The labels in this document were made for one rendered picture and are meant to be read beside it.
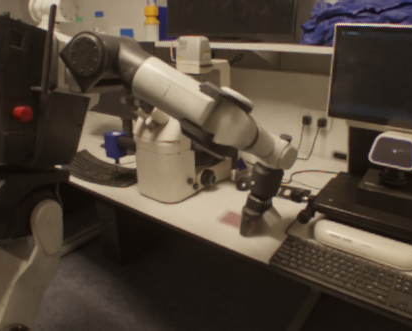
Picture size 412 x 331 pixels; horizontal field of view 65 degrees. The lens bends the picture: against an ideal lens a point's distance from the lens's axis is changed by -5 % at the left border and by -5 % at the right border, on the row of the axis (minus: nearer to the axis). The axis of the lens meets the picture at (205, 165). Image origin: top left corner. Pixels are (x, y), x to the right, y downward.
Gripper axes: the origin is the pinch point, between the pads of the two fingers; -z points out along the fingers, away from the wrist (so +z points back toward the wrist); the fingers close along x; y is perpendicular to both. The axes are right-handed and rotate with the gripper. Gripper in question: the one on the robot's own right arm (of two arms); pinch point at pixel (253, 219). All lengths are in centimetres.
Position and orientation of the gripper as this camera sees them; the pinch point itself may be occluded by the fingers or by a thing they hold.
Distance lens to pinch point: 103.8
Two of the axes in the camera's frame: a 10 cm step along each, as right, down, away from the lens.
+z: 1.7, -8.6, -4.8
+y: -7.9, -4.1, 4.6
